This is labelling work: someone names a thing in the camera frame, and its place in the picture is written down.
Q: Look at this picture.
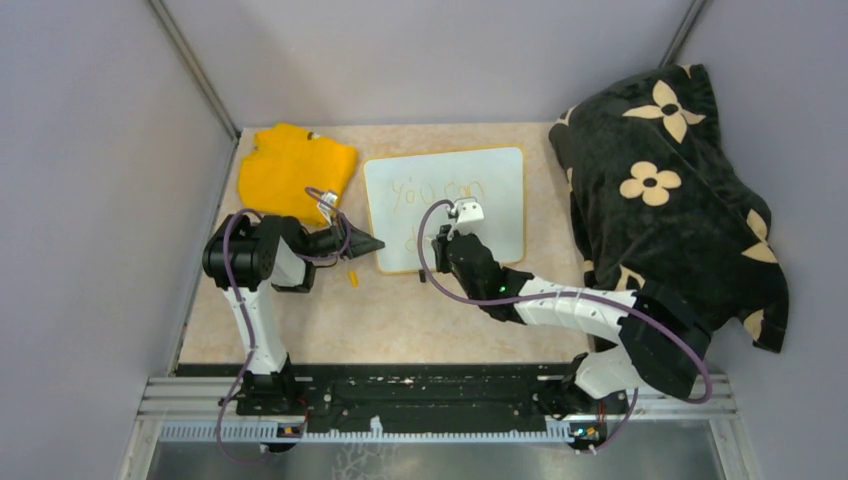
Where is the yellow framed whiteboard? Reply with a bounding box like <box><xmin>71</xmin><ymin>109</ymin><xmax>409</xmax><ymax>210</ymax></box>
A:
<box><xmin>363</xmin><ymin>145</ymin><xmax>525</xmax><ymax>274</ymax></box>

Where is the corner metal post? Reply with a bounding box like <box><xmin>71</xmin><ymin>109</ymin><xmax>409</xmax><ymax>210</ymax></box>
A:
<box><xmin>658</xmin><ymin>0</ymin><xmax>711</xmax><ymax>68</ymax></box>
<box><xmin>144</xmin><ymin>0</ymin><xmax>241</xmax><ymax>141</ymax></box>

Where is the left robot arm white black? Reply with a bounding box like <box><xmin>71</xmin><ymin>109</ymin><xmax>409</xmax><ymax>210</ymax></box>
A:
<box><xmin>202</xmin><ymin>213</ymin><xmax>385</xmax><ymax>416</ymax></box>

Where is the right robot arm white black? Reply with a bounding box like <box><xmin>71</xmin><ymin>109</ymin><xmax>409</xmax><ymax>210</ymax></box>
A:
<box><xmin>431</xmin><ymin>225</ymin><xmax>712</xmax><ymax>412</ymax></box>

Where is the black floral blanket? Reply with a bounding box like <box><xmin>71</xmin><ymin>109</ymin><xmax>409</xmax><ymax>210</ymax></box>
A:
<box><xmin>548</xmin><ymin>64</ymin><xmax>789</xmax><ymax>353</ymax></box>

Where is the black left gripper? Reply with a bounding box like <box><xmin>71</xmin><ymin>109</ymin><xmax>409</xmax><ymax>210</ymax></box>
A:
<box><xmin>301</xmin><ymin>212</ymin><xmax>385</xmax><ymax>260</ymax></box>

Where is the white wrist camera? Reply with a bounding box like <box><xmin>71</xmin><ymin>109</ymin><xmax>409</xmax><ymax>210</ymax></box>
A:
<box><xmin>447</xmin><ymin>197</ymin><xmax>485</xmax><ymax>240</ymax></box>
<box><xmin>317</xmin><ymin>191</ymin><xmax>338</xmax><ymax>225</ymax></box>

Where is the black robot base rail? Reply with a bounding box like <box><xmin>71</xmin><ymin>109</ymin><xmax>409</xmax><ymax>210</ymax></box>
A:
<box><xmin>218</xmin><ymin>360</ymin><xmax>631</xmax><ymax>453</ymax></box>

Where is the left corner metal post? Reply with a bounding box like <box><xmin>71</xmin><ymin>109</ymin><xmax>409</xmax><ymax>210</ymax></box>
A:
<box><xmin>144</xmin><ymin>0</ymin><xmax>241</xmax><ymax>141</ymax></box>

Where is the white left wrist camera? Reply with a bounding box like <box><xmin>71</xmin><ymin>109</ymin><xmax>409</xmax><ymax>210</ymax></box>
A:
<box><xmin>317</xmin><ymin>191</ymin><xmax>338</xmax><ymax>225</ymax></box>

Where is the yellow folded cloth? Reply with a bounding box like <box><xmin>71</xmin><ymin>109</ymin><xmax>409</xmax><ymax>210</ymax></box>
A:
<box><xmin>237</xmin><ymin>124</ymin><xmax>359</xmax><ymax>226</ymax></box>

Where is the right corner metal post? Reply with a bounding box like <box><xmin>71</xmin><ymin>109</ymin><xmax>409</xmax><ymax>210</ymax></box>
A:
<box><xmin>658</xmin><ymin>0</ymin><xmax>711</xmax><ymax>68</ymax></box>

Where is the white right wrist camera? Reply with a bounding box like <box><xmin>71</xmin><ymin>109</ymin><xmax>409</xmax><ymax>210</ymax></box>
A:
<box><xmin>447</xmin><ymin>197</ymin><xmax>485</xmax><ymax>240</ymax></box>

